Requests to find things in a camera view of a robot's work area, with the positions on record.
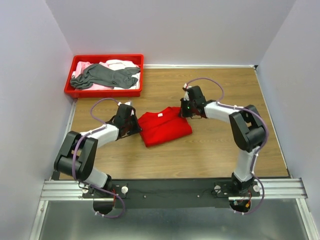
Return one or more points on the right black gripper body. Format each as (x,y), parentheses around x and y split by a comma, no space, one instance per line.
(186,110)

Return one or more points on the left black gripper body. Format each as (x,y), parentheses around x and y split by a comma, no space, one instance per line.
(132,125)

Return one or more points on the red t shirt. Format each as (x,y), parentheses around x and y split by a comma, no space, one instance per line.
(162,127)

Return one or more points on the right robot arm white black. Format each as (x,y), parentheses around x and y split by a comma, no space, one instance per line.
(249,131)

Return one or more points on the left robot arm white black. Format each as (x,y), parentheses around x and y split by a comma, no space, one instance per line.
(77,153)

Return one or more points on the grey t shirt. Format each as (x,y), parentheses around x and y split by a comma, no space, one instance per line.
(104,76)

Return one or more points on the white t shirt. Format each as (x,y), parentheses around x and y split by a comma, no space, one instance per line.
(116,64)

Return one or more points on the red plastic bin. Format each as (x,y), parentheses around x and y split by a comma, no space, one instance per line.
(137,59)

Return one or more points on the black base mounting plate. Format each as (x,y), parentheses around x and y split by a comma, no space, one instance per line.
(174,194)

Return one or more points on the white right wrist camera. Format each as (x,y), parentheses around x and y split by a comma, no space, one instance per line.
(186,95)

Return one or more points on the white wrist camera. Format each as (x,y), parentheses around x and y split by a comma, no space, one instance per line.
(186,95)
(129,103)

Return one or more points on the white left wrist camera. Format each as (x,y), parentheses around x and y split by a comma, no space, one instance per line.
(129,103)

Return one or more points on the aluminium frame rail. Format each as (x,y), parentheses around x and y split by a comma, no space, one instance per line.
(274,188)

